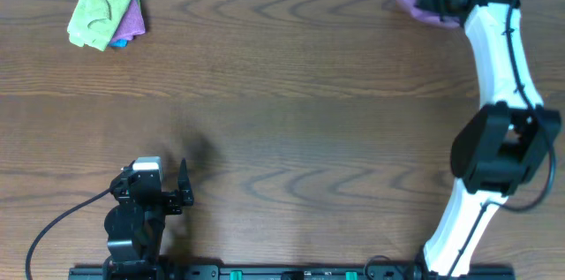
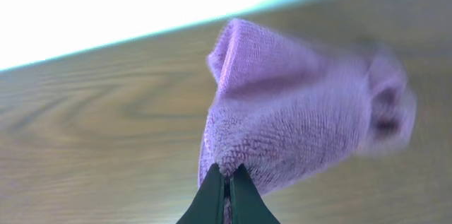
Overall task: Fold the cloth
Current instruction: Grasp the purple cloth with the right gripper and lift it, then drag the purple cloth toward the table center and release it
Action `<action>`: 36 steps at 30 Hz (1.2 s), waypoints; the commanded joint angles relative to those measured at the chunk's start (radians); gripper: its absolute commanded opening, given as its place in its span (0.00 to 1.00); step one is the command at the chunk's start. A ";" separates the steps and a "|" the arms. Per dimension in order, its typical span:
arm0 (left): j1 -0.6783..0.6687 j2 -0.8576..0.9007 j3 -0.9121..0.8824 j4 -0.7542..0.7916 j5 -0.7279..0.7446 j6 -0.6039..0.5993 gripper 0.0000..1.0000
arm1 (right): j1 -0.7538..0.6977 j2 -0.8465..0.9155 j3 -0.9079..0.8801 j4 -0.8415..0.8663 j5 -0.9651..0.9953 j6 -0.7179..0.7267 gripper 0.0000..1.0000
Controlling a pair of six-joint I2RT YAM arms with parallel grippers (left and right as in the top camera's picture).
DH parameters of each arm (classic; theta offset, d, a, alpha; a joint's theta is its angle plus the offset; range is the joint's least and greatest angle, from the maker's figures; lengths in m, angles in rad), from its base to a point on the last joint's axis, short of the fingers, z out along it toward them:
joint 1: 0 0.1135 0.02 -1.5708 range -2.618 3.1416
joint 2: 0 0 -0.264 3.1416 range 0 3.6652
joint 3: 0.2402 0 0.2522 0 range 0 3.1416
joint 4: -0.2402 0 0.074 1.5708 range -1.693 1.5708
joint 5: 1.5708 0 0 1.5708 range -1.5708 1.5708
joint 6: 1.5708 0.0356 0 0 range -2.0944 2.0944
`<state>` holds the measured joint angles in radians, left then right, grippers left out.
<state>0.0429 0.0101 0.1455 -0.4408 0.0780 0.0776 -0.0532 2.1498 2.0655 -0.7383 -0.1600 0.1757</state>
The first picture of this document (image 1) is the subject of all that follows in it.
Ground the purple microfiber cloth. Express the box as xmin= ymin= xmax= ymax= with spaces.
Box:
xmin=396 ymin=0 xmax=460 ymax=29

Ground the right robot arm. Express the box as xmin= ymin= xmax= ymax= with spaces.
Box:
xmin=405 ymin=0 xmax=561 ymax=279

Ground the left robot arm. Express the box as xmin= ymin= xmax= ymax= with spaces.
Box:
xmin=102 ymin=156 xmax=194 ymax=280

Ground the blue folded cloth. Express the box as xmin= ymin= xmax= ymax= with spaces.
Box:
xmin=109 ymin=38 xmax=132 ymax=48

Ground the green folded cloth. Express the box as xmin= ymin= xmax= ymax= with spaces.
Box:
xmin=67 ymin=0 xmax=132 ymax=51

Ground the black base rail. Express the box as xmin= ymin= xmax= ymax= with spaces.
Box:
xmin=68 ymin=263 xmax=516 ymax=280

